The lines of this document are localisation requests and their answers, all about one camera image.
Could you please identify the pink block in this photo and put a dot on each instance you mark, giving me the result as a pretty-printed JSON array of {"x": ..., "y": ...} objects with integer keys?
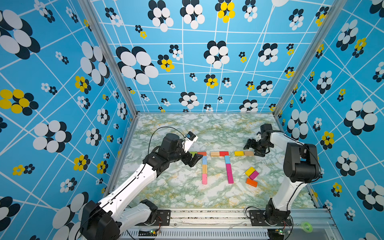
[{"x": 204, "y": 179}]

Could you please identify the yellow block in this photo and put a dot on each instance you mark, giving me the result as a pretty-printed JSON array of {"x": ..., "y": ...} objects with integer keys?
[
  {"x": 239, "y": 153},
  {"x": 249, "y": 171}
]

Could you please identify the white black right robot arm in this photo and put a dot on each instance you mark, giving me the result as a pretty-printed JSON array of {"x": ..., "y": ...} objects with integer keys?
[{"x": 300, "y": 166}]

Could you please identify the green tape roll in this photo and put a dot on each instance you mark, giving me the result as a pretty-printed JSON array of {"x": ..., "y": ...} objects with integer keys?
[{"x": 306, "y": 227}]

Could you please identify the red block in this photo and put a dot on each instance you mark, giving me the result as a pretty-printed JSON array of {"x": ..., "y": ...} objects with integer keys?
[{"x": 223, "y": 153}]

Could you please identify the aluminium frame post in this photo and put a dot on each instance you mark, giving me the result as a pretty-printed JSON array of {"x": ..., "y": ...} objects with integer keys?
[
  {"x": 102, "y": 41},
  {"x": 324, "y": 29}
]

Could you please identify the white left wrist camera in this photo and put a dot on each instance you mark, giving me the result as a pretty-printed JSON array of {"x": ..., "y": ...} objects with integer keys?
[{"x": 190, "y": 138}]

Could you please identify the aluminium frame post right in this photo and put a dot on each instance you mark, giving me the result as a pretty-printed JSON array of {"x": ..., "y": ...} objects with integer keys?
[{"x": 324, "y": 29}]

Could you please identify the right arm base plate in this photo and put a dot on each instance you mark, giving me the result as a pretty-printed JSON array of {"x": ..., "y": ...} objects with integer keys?
[{"x": 261, "y": 218}]

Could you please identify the aluminium frame post left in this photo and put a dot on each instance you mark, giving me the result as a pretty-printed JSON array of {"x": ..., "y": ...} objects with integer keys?
[{"x": 102, "y": 41}]

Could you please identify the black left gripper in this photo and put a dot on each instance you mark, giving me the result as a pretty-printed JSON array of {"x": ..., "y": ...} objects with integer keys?
[{"x": 194, "y": 160}]

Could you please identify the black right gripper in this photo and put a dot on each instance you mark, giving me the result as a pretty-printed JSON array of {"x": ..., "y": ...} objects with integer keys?
[{"x": 250, "y": 144}]

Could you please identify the orange block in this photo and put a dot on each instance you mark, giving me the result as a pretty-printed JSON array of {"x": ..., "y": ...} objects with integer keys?
[{"x": 251, "y": 182}]

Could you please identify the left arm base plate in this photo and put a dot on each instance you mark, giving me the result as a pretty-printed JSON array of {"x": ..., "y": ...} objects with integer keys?
[{"x": 161, "y": 219}]

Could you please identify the small light blue block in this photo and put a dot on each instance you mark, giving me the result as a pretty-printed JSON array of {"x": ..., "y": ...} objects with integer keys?
[{"x": 227, "y": 160}]

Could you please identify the magenta block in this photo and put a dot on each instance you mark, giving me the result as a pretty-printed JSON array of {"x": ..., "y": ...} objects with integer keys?
[
  {"x": 229, "y": 169},
  {"x": 253, "y": 175},
  {"x": 230, "y": 178}
]

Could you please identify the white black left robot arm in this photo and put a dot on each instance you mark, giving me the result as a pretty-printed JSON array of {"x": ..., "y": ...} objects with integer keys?
[{"x": 110, "y": 217}]

